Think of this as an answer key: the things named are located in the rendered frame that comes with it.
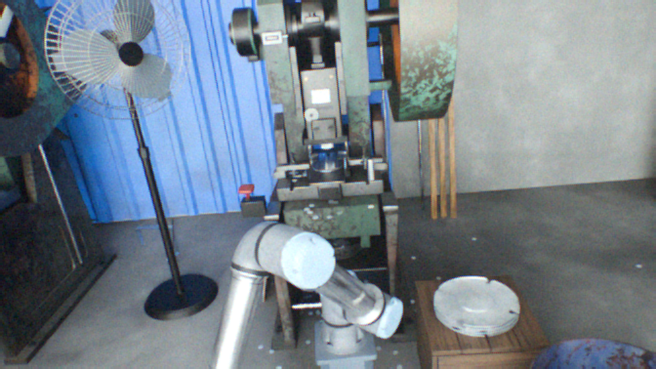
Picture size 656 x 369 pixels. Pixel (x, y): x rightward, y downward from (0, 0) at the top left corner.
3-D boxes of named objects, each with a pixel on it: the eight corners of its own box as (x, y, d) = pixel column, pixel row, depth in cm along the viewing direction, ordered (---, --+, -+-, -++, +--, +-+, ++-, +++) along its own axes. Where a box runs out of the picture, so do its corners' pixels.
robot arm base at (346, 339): (370, 351, 152) (368, 325, 148) (320, 356, 153) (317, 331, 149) (364, 319, 166) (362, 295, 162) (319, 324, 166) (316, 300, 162)
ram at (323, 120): (343, 139, 202) (336, 65, 191) (307, 143, 203) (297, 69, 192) (343, 127, 218) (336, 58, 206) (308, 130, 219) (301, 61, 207)
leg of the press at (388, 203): (418, 342, 219) (411, 146, 183) (391, 343, 220) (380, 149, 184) (395, 237, 303) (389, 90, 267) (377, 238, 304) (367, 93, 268)
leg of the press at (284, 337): (297, 348, 223) (267, 160, 186) (271, 350, 223) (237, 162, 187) (308, 244, 307) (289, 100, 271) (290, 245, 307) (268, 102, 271)
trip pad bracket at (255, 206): (270, 241, 208) (263, 198, 200) (247, 243, 208) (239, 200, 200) (271, 234, 213) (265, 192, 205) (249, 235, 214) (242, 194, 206)
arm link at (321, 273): (371, 290, 155) (270, 213, 115) (413, 307, 145) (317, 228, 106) (354, 326, 152) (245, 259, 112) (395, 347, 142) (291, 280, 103)
